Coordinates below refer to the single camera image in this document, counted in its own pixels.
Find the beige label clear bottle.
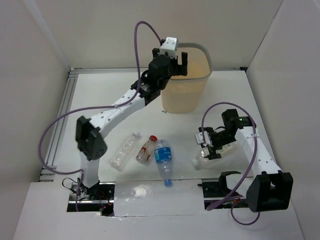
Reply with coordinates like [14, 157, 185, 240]
[191, 143, 236, 170]

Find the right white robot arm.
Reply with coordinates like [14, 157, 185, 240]
[194, 109, 293, 213]

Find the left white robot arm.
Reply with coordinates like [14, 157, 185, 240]
[75, 48, 188, 200]

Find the beige plastic waste bin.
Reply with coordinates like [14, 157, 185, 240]
[161, 42, 213, 114]

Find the blue label water bottle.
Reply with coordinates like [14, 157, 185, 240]
[153, 139, 173, 187]

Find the red cap bottle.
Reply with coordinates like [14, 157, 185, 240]
[135, 135, 158, 165]

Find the clear bottle white cap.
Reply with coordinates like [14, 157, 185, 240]
[108, 132, 141, 172]

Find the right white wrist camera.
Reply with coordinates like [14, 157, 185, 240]
[195, 133, 213, 148]

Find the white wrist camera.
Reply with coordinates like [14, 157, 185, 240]
[159, 37, 179, 59]
[195, 133, 213, 148]

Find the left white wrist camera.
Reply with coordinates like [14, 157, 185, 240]
[159, 37, 179, 59]

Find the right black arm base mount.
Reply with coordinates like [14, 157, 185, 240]
[197, 177, 248, 210]

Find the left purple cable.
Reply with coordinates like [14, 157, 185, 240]
[40, 21, 163, 213]

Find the purple cable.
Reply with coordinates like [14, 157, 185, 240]
[201, 101, 261, 226]
[40, 21, 163, 213]

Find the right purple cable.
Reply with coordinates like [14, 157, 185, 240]
[201, 101, 261, 226]

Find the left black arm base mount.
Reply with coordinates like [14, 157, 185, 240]
[61, 177, 115, 217]

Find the aluminium frame rail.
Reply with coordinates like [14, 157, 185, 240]
[43, 68, 259, 182]

